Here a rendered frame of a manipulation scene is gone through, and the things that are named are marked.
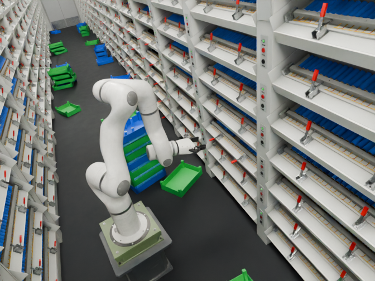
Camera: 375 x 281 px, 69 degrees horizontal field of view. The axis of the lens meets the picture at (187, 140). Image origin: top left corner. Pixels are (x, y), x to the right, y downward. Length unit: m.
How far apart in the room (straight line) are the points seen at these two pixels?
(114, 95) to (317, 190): 0.88
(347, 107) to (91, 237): 1.75
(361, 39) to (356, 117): 0.21
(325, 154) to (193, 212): 1.18
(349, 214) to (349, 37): 0.60
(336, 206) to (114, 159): 0.88
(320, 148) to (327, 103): 0.19
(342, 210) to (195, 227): 1.05
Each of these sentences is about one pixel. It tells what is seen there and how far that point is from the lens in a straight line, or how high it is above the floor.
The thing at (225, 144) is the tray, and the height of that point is 0.49.
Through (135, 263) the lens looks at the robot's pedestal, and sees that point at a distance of 1.52.
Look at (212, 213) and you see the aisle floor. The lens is 1.97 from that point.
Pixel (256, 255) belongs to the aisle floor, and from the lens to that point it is 1.79.
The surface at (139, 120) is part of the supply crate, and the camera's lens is 2.18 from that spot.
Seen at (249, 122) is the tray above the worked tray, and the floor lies 0.73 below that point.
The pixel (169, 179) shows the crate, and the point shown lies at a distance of 2.25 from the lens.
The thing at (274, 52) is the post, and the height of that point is 1.18.
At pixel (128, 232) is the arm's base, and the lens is 1.48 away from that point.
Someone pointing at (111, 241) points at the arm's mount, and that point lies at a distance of 1.54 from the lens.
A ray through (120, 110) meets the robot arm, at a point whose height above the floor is 1.05.
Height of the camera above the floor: 1.52
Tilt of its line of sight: 35 degrees down
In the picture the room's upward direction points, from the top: 10 degrees counter-clockwise
